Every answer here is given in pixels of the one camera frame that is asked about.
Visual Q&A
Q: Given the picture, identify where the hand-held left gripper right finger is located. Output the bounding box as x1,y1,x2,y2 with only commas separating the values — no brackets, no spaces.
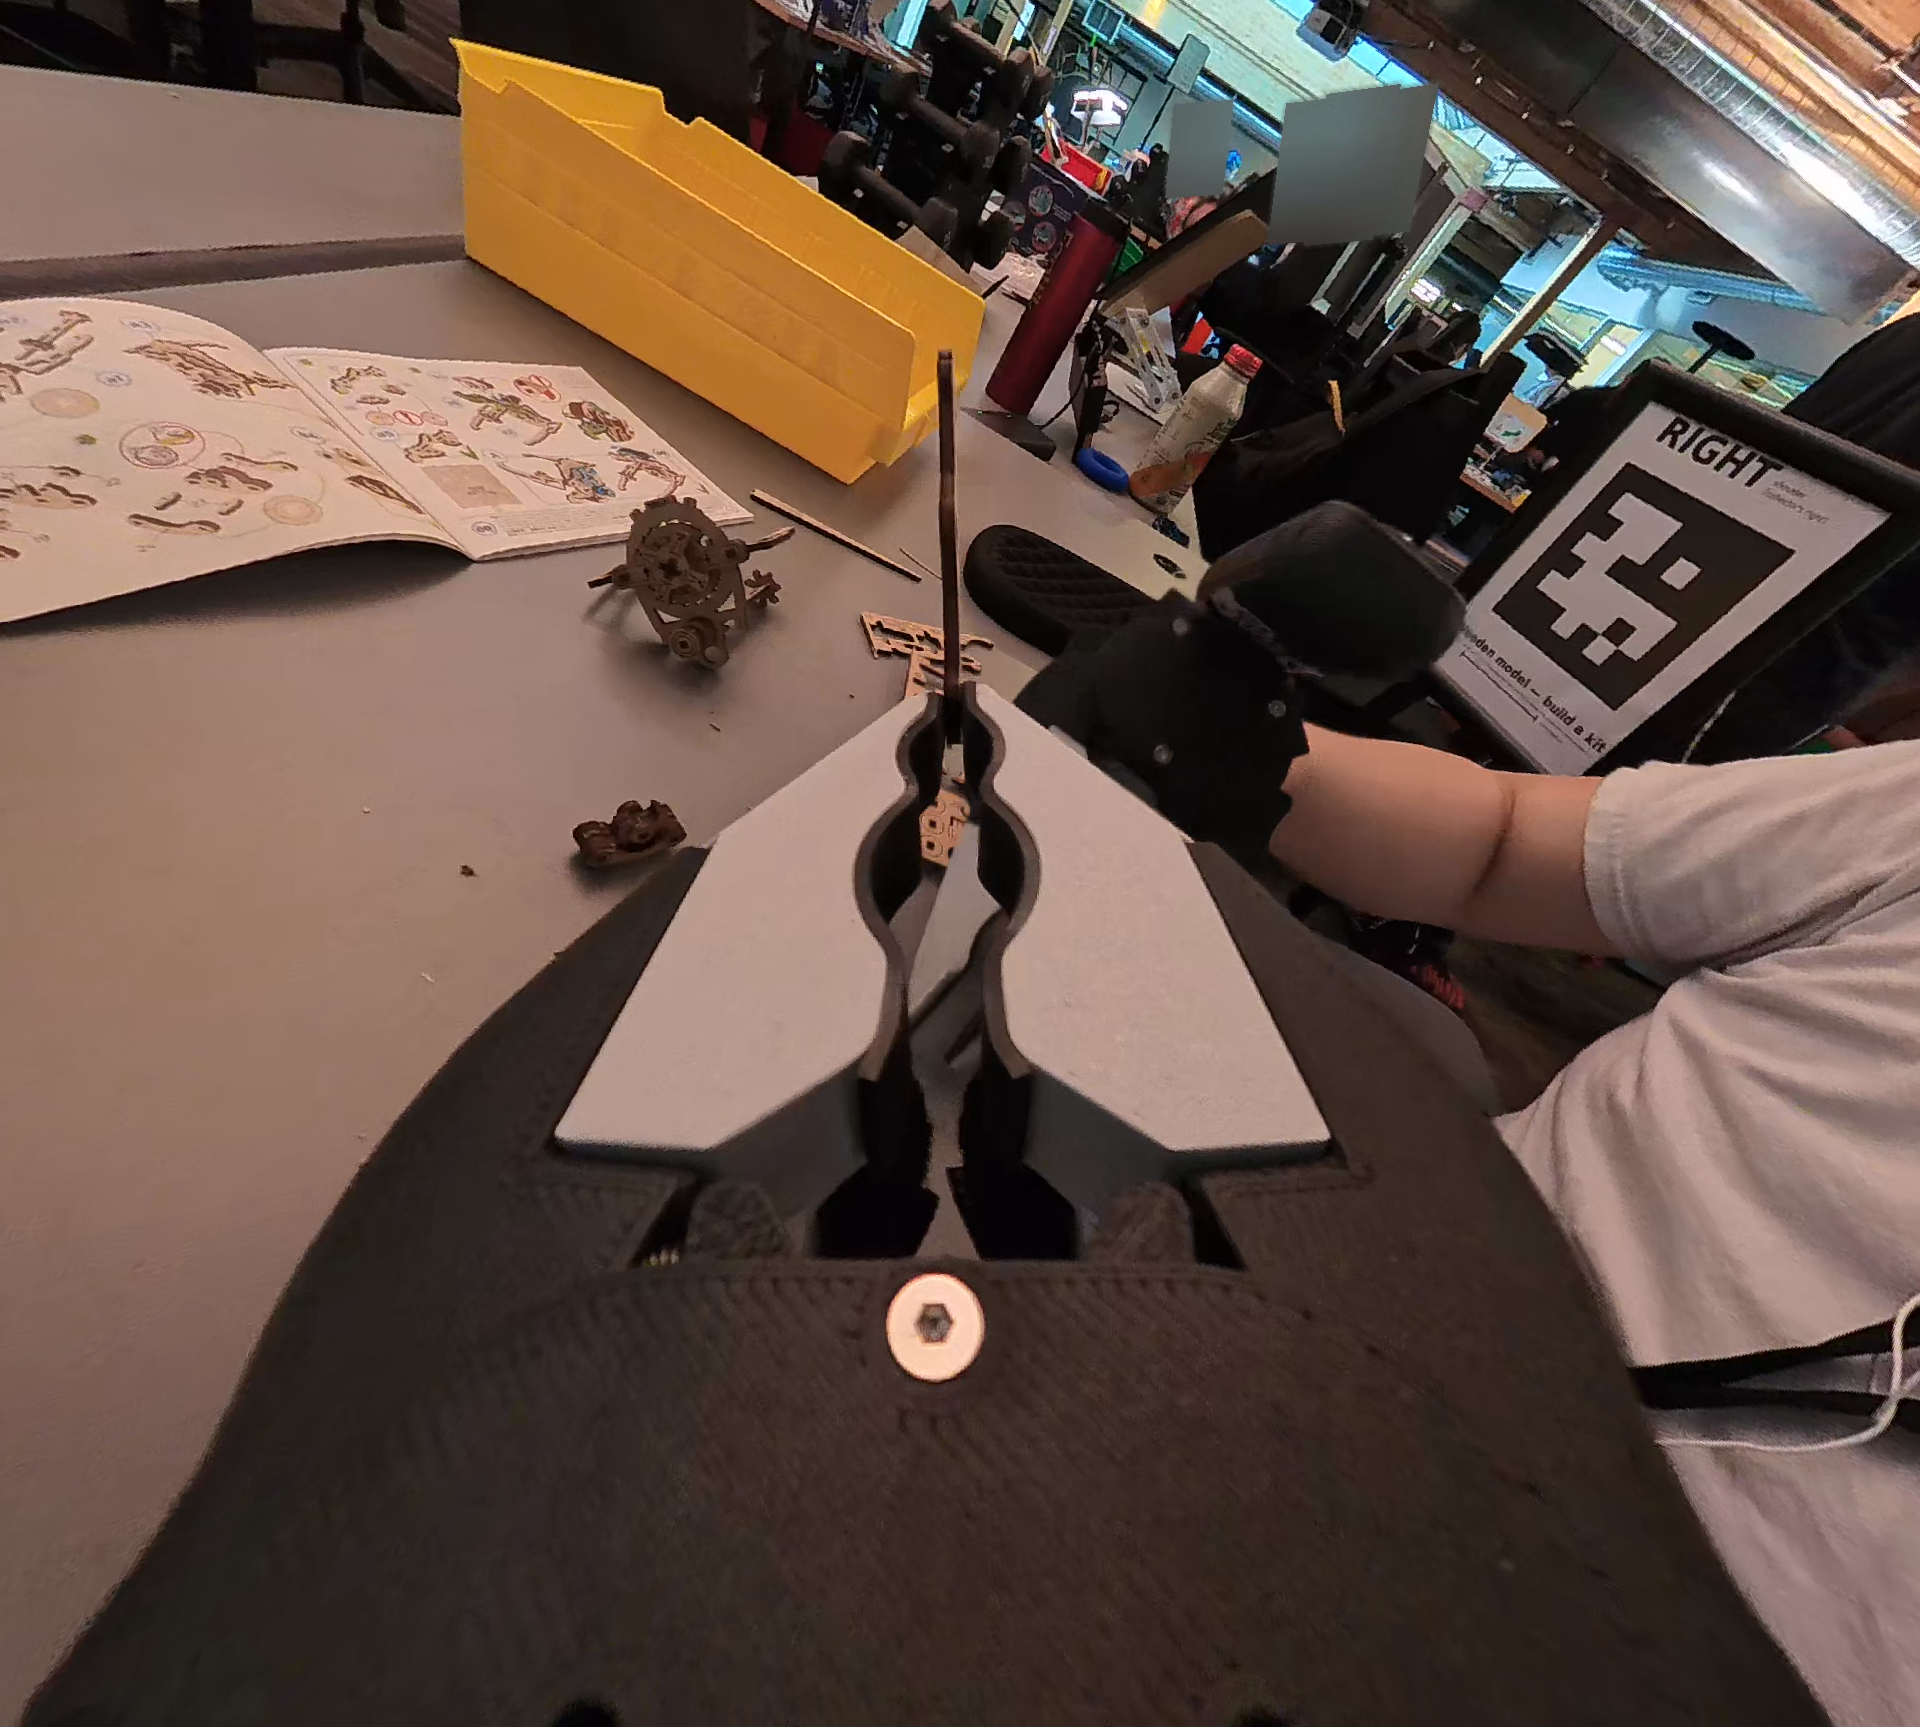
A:
957,681,1339,1212

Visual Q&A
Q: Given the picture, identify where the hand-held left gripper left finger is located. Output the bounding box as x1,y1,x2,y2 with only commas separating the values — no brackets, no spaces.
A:
553,691,957,1212

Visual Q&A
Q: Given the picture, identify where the wooden model part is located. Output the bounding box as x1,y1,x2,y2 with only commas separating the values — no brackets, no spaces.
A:
935,347,967,711

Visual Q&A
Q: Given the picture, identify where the person's right forearm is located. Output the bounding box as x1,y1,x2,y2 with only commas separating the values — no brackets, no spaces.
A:
1272,719,1631,963

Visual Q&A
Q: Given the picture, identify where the small dark wooden part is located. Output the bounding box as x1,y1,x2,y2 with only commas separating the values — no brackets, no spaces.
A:
571,797,690,871

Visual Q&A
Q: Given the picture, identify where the black textured pad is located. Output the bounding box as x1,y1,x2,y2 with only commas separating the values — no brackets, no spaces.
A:
963,521,1194,659

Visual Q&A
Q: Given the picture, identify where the drink bottle red cap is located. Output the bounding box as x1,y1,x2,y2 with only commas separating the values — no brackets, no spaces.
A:
1128,343,1266,513

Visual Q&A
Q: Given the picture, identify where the black bag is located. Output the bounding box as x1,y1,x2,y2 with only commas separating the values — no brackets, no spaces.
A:
1192,353,1525,559

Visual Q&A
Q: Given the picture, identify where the pale wooden lattice part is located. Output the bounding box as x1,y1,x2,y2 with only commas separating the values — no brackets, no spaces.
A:
859,609,996,697

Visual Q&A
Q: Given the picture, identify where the dark red tumbler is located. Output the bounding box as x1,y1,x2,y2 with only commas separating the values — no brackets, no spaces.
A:
982,199,1130,415

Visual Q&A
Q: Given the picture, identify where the wooden gear assembly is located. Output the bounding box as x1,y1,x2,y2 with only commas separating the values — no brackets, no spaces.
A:
589,493,799,671

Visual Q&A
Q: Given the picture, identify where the tan angled board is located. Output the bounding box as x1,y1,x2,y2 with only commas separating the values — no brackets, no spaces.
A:
1099,209,1272,319

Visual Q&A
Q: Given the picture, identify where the framed tag sign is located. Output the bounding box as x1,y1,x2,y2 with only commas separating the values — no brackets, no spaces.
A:
1433,361,1920,775

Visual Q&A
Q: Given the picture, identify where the dumbbell rack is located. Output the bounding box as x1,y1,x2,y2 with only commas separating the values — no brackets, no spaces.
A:
816,0,1056,273

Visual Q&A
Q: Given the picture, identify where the yellow plastic bin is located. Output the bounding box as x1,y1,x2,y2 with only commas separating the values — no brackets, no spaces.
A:
450,35,991,487

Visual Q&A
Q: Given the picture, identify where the instruction booklet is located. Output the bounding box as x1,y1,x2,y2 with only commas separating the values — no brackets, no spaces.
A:
0,293,757,629

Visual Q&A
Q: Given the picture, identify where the black lanyard strap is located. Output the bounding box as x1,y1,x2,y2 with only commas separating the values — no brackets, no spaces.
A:
1626,1312,1920,1422

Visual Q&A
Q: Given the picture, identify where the thin white cord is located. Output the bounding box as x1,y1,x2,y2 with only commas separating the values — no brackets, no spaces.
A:
1650,1290,1920,1452

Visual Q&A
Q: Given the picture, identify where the metal ventilation duct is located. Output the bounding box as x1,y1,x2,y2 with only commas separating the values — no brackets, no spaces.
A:
1335,0,1920,273

